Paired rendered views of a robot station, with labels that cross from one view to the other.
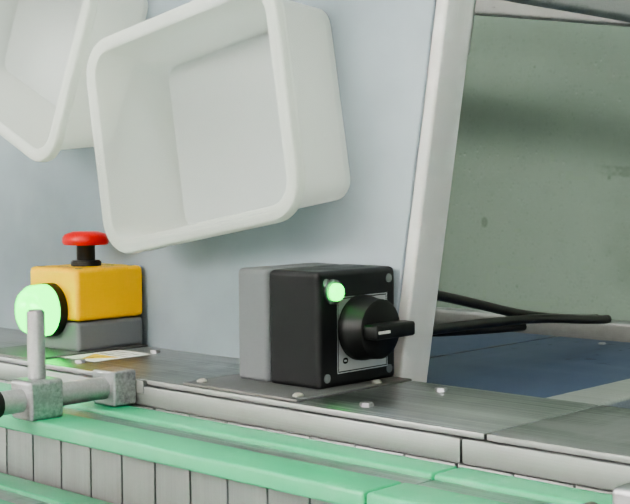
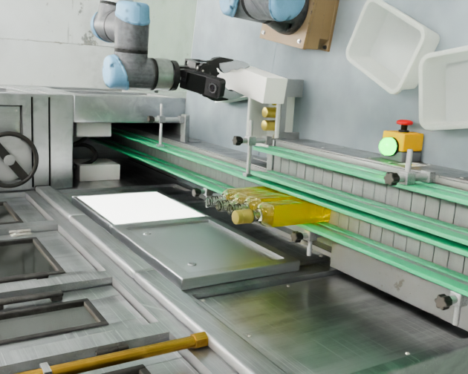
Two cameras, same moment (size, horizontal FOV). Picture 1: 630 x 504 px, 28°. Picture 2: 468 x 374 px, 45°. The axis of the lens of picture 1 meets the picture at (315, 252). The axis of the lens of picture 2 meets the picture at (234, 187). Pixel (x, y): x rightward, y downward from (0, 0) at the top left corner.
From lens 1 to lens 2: 45 cm
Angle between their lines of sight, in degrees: 16
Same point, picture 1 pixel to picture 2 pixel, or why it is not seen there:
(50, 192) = (385, 102)
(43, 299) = (391, 142)
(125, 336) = (415, 158)
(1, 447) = (371, 191)
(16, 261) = (365, 126)
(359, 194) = not seen: outside the picture
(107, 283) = (413, 139)
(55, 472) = (395, 202)
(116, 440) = (443, 194)
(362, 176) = not seen: outside the picture
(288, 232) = not seen: outside the picture
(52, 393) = (413, 176)
